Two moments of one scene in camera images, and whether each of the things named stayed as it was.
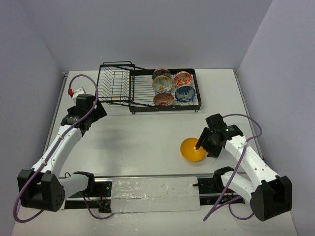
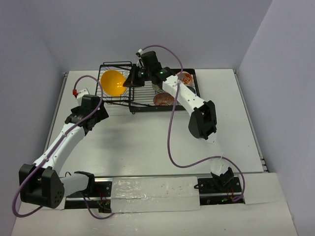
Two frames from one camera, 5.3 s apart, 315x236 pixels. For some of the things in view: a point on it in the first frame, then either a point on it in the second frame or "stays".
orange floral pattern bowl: x=182 y=78 stays
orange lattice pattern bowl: x=163 y=99 stays
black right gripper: x=213 y=152 -> x=132 y=80
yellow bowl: x=187 y=150 -> x=111 y=82
